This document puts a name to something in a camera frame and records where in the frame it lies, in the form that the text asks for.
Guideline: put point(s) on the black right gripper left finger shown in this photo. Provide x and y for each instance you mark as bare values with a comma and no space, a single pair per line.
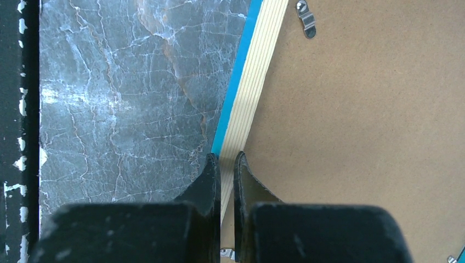
203,227

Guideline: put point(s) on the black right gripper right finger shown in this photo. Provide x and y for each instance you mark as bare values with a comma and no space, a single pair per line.
248,191

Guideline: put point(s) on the brown frame backing board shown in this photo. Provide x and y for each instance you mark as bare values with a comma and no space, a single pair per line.
363,109

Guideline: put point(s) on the blue wooden picture frame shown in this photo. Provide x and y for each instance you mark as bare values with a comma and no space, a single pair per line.
247,90

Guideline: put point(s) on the silver frame retaining clip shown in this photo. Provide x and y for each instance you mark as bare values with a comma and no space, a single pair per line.
451,259
307,18
227,253

